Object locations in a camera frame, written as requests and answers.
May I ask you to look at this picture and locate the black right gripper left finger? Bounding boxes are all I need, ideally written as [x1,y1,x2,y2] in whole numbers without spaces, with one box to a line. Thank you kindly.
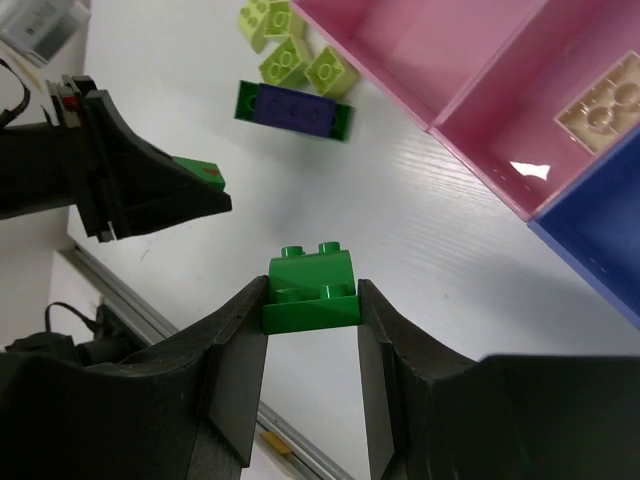
[124,275,269,470]

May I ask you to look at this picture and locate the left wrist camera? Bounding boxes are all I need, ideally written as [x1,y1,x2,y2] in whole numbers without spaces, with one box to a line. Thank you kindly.
[1,0,91,68]

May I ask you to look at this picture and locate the small pink container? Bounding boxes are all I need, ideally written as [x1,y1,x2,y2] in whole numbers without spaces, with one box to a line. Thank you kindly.
[434,1,639,220]

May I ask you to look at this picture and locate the purple blue container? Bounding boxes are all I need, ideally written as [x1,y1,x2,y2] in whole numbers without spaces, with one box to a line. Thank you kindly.
[528,131,639,327]

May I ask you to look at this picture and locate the green lego under blue brick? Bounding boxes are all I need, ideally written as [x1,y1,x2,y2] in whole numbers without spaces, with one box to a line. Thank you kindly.
[234,80,354,142]

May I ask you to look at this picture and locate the dark blue lego brick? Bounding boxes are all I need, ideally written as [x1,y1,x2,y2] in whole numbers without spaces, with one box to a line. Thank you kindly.
[253,83,335,138]

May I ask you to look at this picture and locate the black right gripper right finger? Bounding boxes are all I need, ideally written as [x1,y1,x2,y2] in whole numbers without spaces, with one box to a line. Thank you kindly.
[357,280,475,478]

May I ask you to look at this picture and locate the green stepped lego assembly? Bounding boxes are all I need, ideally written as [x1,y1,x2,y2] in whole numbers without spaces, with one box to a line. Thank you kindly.
[262,241,361,335]

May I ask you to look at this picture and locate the green sloped lego piece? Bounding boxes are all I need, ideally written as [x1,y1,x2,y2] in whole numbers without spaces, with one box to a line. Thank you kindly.
[173,157,226,192]

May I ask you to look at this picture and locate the beige lego brick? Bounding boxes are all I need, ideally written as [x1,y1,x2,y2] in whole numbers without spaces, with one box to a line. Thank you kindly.
[555,50,639,155]

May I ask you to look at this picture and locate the aluminium front rail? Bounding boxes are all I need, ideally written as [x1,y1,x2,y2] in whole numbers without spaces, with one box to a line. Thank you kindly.
[60,248,350,479]

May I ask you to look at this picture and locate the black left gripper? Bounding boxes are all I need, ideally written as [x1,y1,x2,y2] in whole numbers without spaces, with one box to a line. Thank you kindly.
[1,76,232,242]

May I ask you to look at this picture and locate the large pink container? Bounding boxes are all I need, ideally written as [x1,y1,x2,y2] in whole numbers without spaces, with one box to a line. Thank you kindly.
[293,0,542,131]

